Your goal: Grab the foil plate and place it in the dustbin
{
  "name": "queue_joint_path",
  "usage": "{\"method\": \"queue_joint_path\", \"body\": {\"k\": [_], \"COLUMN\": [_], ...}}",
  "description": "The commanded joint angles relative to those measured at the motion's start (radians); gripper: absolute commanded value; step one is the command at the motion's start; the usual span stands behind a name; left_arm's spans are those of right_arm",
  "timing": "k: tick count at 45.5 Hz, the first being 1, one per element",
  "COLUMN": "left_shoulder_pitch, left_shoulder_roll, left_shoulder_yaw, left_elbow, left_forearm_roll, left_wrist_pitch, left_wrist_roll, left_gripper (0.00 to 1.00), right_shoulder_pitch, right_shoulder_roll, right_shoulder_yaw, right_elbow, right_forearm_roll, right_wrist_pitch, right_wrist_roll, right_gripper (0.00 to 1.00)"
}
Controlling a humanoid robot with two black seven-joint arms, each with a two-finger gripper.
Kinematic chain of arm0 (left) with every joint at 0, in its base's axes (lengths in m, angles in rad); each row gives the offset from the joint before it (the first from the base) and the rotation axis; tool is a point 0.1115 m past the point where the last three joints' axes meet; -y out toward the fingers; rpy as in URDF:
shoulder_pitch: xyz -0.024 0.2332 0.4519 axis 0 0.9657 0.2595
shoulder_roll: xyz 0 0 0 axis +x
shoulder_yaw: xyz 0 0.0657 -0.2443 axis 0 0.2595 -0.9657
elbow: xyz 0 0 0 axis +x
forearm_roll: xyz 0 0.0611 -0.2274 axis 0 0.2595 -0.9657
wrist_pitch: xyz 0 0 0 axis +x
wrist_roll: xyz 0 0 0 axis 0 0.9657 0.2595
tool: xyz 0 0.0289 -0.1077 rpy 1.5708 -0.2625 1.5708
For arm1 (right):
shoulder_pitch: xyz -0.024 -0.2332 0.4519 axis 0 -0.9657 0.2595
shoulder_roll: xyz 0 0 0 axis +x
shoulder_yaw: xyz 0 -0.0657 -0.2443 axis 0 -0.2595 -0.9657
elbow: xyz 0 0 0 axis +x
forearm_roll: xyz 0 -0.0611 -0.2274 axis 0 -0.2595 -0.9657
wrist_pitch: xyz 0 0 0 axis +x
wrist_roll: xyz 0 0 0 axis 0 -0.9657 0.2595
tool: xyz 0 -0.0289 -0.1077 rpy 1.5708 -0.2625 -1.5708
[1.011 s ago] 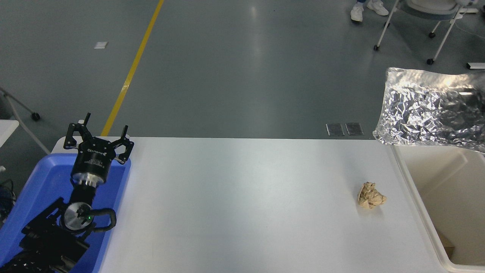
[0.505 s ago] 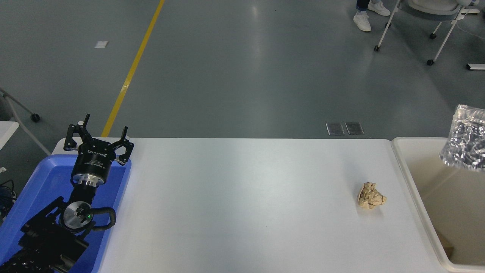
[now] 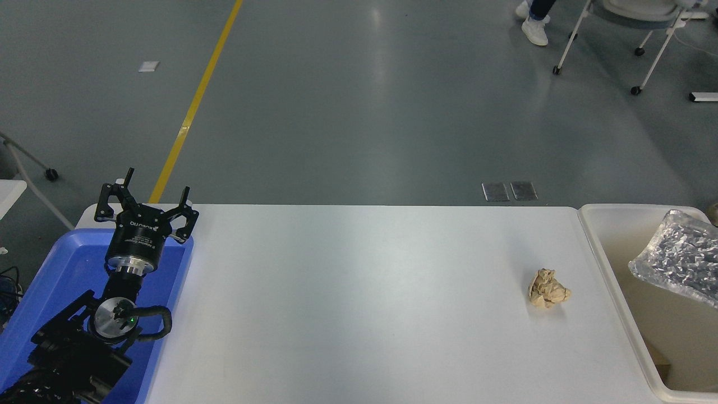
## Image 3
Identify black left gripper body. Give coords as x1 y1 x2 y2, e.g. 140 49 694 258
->
105 205 177 270

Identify grey wheeled stand legs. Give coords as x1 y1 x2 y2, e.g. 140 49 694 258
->
0 130 77 231

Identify blue plastic tray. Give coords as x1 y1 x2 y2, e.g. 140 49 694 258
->
0 228 196 404

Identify small white side table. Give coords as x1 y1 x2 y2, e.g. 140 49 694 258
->
0 179 28 221

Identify crumpled tan paper ball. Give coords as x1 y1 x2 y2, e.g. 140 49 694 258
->
527 268 573 309

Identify person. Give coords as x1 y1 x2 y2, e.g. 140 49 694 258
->
514 0 558 47

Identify large pale plastic bin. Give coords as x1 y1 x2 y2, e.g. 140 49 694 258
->
577 203 718 404

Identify white wheeled chair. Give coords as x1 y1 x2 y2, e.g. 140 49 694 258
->
552 0 708 97

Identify black cable bundle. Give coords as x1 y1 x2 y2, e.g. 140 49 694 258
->
0 265 24 327

